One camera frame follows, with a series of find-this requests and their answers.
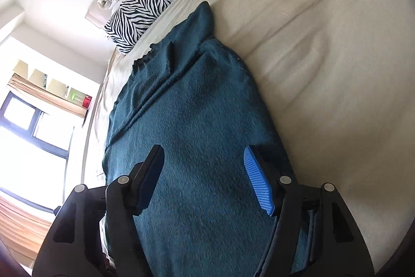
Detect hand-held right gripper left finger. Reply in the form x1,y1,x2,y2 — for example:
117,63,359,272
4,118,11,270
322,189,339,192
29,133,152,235
32,145,165,277

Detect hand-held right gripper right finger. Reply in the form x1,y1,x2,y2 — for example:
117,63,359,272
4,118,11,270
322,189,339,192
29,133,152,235
244,146,377,277

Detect dark teal knit sweater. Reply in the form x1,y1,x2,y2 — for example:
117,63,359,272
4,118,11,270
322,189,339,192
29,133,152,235
101,1,315,277

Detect black framed window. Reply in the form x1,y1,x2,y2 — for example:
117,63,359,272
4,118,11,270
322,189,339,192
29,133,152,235
0,92,77,213

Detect beige curtain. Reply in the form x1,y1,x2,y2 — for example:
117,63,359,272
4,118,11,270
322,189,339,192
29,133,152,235
6,74,88,117
0,189,54,263

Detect bed with beige sheet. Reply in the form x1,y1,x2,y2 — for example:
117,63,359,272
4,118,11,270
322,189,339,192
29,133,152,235
86,0,411,271

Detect zebra print pillow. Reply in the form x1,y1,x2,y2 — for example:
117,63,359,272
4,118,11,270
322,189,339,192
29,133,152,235
104,0,194,56

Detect white wall shelf unit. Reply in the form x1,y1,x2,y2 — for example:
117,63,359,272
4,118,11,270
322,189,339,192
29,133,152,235
12,59,94,109

